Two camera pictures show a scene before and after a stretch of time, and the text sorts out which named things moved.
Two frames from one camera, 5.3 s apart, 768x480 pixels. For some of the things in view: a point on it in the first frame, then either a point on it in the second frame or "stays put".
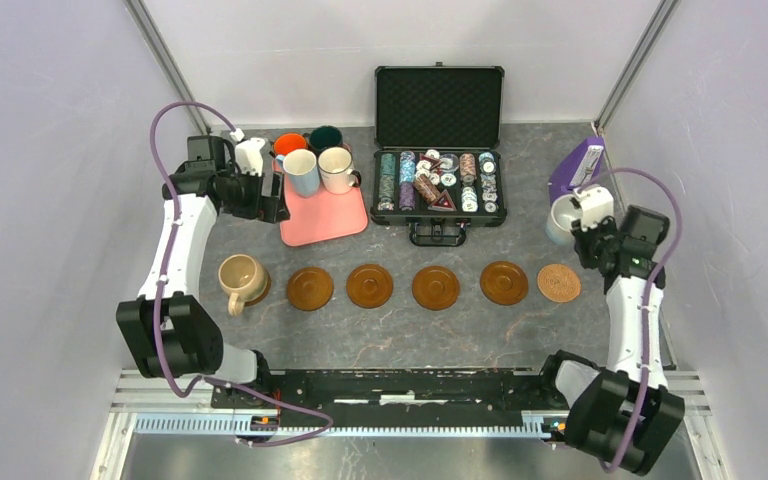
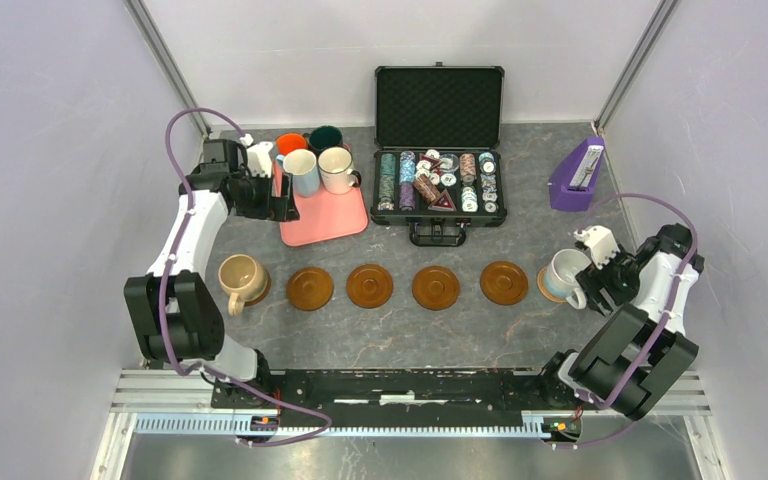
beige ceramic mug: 242,280 stays put
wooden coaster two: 310,288 stays put
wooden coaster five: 504,283 stays put
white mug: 559,224 to 560,276
